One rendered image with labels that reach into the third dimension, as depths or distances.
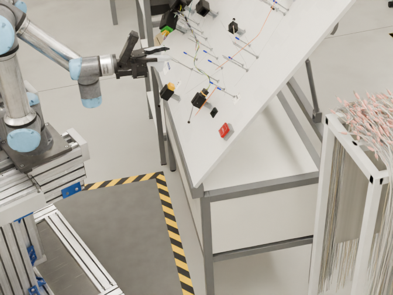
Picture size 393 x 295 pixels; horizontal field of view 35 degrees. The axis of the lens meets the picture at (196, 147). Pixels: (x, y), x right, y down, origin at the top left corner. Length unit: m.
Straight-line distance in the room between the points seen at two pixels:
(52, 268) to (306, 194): 1.38
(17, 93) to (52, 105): 2.70
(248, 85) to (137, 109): 2.17
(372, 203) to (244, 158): 1.10
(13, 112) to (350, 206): 1.31
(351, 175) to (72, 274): 1.61
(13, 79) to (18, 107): 0.11
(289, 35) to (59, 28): 3.72
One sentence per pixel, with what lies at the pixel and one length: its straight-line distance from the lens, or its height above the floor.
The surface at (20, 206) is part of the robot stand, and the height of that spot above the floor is 1.06.
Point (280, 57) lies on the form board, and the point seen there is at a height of 1.38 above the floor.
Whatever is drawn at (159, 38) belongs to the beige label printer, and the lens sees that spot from 3.94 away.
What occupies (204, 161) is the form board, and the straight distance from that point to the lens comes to 2.73.
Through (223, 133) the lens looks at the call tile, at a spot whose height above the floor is 1.10.
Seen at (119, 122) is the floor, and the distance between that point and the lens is 4.66.
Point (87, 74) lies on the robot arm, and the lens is 2.23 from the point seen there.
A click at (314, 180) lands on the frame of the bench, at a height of 0.78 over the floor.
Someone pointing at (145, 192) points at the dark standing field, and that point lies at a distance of 4.03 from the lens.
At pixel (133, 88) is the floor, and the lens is 5.02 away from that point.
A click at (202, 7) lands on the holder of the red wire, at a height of 1.32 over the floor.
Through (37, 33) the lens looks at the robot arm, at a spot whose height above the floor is 1.67.
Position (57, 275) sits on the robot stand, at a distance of 3.38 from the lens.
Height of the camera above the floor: 2.69
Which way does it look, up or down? 38 degrees down
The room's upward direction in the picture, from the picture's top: 4 degrees counter-clockwise
